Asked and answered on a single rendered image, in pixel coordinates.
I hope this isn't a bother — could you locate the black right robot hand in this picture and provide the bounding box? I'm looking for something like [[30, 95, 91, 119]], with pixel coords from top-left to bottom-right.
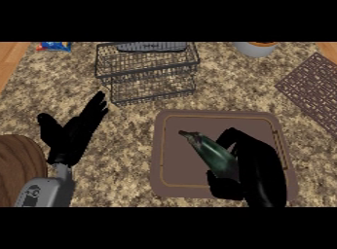
[[204, 126, 290, 208]]

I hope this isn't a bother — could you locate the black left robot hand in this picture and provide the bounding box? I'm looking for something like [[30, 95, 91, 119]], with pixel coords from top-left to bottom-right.
[[36, 90, 111, 168]]

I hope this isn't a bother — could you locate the dark green eggplant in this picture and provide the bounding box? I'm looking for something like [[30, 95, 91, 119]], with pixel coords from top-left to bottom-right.
[[178, 129, 241, 180]]

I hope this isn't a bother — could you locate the brown rectangular tray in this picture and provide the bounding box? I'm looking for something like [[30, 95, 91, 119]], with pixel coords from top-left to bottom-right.
[[150, 109, 302, 202]]

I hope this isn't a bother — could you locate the round brown wooden object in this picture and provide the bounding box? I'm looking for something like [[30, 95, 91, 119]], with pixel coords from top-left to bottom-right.
[[0, 134, 49, 208]]

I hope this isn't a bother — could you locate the brown lattice placemat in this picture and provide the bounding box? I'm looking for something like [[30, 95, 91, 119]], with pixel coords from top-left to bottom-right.
[[274, 52, 337, 151]]

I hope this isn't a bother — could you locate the blue snack packet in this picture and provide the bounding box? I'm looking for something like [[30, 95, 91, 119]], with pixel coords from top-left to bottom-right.
[[35, 42, 75, 53]]

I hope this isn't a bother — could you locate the dark wire tiered basket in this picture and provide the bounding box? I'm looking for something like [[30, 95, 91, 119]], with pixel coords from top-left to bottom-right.
[[94, 42, 202, 107]]

